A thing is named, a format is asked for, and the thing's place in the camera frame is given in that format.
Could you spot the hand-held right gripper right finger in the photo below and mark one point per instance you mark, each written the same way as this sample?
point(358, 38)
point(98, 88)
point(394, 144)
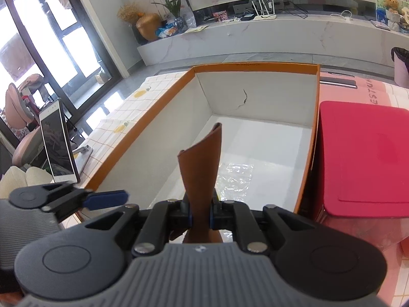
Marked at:
point(223, 215)

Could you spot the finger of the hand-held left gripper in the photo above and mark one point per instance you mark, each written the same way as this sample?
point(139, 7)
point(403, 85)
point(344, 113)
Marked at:
point(105, 199)

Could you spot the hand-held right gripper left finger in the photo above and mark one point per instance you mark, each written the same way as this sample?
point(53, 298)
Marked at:
point(179, 215)

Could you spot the brown leather piece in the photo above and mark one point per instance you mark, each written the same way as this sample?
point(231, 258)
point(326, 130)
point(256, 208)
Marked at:
point(199, 172)

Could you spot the orange cardboard box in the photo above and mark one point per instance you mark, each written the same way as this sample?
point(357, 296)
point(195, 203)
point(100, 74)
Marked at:
point(255, 140)

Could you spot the silver tablet stand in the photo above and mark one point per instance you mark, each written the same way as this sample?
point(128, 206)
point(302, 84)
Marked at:
point(83, 158)

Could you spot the cream cushion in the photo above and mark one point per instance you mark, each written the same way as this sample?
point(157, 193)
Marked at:
point(22, 179)

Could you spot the lemon print checked tablecloth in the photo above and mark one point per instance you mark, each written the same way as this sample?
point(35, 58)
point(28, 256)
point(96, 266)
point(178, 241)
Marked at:
point(127, 115)

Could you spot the pink chair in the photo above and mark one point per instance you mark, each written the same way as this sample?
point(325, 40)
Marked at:
point(19, 108)

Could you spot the red felt pouch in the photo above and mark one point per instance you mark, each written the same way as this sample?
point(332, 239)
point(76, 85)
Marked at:
point(361, 153)

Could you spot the glass balcony door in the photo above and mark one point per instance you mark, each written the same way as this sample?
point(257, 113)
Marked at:
point(48, 38)

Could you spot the orange round vase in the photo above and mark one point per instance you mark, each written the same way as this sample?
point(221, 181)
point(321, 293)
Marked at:
point(148, 27)

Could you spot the blue snack packets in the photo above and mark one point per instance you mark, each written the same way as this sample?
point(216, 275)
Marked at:
point(166, 31)

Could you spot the white marble television console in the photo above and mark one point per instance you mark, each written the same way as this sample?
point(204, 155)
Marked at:
point(255, 36)

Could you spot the thin black bar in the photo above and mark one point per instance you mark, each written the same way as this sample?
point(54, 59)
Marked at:
point(338, 73)

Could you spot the yellow green papers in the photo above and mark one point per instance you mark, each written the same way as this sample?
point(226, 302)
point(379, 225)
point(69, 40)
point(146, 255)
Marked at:
point(195, 29)

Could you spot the dried yellow flowers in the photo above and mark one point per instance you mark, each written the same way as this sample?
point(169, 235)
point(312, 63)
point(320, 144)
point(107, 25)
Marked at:
point(129, 12)

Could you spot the pink printed sheet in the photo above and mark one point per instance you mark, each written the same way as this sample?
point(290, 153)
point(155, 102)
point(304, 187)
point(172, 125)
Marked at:
point(370, 94)

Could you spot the small black box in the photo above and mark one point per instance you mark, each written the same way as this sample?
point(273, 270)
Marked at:
point(246, 17)

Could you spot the clear plastic bag with vase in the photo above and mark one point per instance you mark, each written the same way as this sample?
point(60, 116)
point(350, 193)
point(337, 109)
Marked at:
point(187, 16)

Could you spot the white router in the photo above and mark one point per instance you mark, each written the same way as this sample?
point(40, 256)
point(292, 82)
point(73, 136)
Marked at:
point(264, 12)

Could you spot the pink trash bin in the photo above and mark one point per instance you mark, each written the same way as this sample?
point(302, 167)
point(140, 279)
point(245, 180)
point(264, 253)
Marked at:
point(401, 67)

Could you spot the white charger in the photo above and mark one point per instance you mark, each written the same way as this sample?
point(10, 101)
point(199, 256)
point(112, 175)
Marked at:
point(346, 15)

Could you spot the pink photo frame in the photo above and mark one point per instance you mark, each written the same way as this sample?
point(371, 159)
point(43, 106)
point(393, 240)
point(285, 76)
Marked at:
point(220, 16)

